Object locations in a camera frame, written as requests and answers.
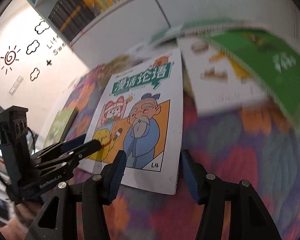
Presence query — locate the black book set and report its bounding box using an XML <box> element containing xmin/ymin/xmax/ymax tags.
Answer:
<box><xmin>48</xmin><ymin>0</ymin><xmax>95</xmax><ymax>42</ymax></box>

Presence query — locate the white bookshelf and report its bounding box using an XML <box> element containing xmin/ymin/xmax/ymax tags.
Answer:
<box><xmin>22</xmin><ymin>0</ymin><xmax>300</xmax><ymax>68</ymax></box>

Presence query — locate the white calligraphy book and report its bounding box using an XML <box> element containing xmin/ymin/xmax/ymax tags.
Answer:
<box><xmin>126</xmin><ymin>42</ymin><xmax>178</xmax><ymax>62</ymax></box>

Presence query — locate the teal green cover book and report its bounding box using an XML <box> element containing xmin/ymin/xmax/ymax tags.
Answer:
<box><xmin>150</xmin><ymin>18</ymin><xmax>253</xmax><ymax>43</ymax></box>

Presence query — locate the olive green history book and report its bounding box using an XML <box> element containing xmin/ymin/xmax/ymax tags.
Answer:
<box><xmin>43</xmin><ymin>107</ymin><xmax>77</xmax><ymax>148</ymax></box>

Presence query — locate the white Confucius cartoon book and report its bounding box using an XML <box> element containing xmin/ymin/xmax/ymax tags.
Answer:
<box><xmin>79</xmin><ymin>49</ymin><xmax>183</xmax><ymax>195</ymax></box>

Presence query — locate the white bucket classics book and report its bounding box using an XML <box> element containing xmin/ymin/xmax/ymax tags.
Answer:
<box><xmin>177</xmin><ymin>36</ymin><xmax>268</xmax><ymax>116</ymax></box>

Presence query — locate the person left hand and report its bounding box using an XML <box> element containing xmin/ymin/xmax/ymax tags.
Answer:
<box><xmin>0</xmin><ymin>202</ymin><xmax>42</xmax><ymax>240</ymax></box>

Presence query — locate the floral quilted mat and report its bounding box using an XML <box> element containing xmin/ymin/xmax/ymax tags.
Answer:
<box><xmin>39</xmin><ymin>64</ymin><xmax>300</xmax><ymax>240</ymax></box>

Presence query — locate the green cricket fables book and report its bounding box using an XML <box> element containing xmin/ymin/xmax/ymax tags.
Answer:
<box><xmin>201</xmin><ymin>29</ymin><xmax>300</xmax><ymax>132</ymax></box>

